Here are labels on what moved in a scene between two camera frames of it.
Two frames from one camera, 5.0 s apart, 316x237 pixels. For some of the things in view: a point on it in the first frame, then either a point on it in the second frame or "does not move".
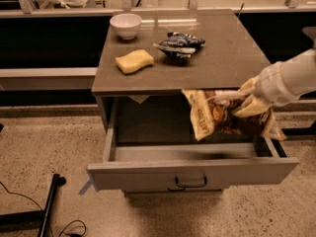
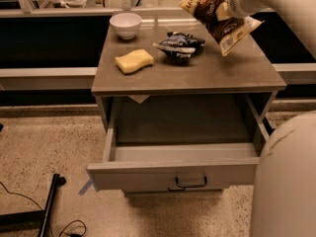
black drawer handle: (189, 186) does not move
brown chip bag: (212, 112) → (204, 5)
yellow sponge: (134, 61) does not move
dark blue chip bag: (181, 44) does not move
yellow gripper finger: (248, 87) → (223, 12)
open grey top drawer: (188, 167) does not move
